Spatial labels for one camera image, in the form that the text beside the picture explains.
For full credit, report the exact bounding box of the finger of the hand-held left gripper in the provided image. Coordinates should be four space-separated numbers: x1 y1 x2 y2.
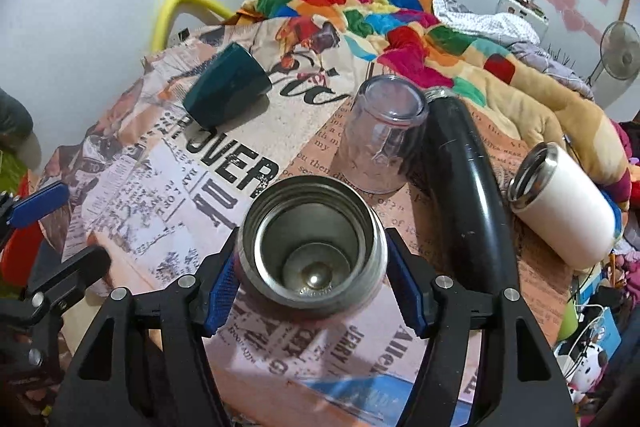
20 247 112 326
0 182 71 230

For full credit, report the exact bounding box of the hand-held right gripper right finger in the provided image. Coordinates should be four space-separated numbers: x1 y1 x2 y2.
386 228 579 427

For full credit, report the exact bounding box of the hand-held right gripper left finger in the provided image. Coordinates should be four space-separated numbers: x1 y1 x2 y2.
50 227 242 427

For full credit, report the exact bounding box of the stainless steel cup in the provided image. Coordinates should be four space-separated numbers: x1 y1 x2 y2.
236 176 390 321

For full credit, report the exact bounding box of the clear glass cup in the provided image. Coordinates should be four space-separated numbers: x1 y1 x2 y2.
334 75 430 194

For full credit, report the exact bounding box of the dark green cup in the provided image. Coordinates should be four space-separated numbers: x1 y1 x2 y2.
182 42 273 128

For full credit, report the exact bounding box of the red cloth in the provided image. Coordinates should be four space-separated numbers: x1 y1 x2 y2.
0 219 47 290

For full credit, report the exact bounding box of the dark grey cloth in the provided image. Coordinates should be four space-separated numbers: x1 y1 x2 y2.
0 89 34 154

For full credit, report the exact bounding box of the newspaper print cloth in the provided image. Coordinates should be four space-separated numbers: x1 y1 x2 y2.
42 14 574 427

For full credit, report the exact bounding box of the black flask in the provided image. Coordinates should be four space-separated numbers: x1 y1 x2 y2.
417 88 519 304

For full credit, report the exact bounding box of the white steel-rimmed tumbler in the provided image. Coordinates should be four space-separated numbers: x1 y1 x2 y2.
506 143 617 271

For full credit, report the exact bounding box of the blue box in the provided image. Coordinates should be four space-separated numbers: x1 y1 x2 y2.
575 307 622 360

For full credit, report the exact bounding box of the cow plush toy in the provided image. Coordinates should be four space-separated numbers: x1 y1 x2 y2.
569 341 612 404

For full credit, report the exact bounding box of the colourful patchwork quilt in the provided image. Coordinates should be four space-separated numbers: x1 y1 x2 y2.
235 0 632 210

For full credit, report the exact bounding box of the white checkered cloth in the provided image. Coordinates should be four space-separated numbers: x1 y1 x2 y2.
432 0 542 48

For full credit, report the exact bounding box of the white box device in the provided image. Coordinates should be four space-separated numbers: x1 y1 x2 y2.
497 0 549 26

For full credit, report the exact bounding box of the standing fan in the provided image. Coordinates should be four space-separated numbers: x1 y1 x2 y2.
586 21 640 84

